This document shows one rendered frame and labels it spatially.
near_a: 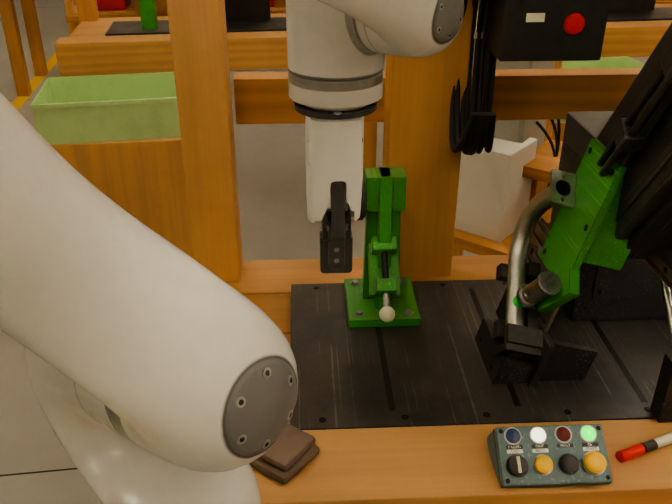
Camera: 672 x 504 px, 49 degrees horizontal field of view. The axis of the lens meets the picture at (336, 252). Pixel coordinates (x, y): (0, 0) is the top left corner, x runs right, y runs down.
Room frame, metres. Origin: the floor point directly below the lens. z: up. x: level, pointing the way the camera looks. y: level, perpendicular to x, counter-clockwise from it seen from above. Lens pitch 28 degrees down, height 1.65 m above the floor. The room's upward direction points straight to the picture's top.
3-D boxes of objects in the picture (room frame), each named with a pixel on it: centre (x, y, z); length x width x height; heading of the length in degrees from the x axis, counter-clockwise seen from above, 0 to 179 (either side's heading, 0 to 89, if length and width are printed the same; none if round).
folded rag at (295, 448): (0.78, 0.09, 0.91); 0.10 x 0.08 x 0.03; 53
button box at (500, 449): (0.76, -0.29, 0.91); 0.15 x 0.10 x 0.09; 93
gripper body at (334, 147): (0.65, 0.00, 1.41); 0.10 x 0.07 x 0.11; 3
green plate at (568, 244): (1.00, -0.40, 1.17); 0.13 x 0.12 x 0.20; 93
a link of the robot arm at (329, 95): (0.65, 0.00, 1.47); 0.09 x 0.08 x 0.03; 3
